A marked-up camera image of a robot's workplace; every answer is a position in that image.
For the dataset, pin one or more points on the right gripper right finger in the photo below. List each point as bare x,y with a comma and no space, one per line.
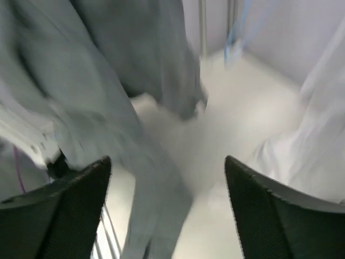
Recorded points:
276,221

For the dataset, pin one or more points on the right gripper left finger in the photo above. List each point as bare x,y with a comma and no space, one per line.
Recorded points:
58,220

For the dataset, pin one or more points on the grey shirt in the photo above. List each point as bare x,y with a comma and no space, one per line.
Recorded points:
78,63

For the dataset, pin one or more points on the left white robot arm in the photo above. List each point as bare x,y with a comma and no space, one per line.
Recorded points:
42,149

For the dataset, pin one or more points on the white shirt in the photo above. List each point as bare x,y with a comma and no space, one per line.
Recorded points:
311,158

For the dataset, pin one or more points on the empty light blue hanger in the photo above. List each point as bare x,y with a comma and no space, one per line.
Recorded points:
237,39

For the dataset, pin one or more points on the left rack upright pole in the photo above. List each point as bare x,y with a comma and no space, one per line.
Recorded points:
232,15

